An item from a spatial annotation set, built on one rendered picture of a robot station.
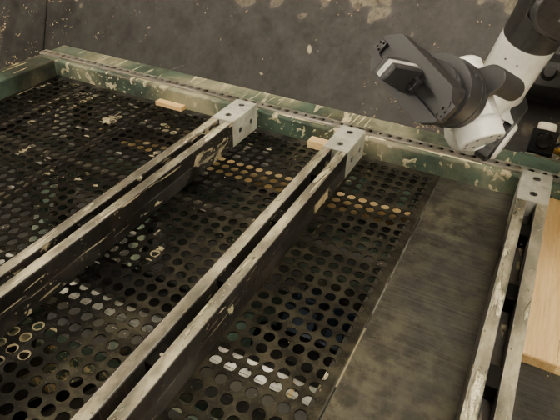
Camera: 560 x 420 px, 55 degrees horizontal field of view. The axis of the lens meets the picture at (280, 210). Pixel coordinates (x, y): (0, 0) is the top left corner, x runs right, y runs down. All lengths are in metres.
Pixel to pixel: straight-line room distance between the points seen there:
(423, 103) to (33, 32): 2.85
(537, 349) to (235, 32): 2.00
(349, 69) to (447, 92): 1.73
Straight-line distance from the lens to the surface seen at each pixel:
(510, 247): 1.03
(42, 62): 1.87
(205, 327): 0.81
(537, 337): 0.96
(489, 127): 0.78
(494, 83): 0.75
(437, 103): 0.63
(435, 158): 1.31
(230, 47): 2.57
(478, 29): 2.30
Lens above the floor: 2.20
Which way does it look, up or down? 68 degrees down
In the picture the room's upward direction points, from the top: 94 degrees counter-clockwise
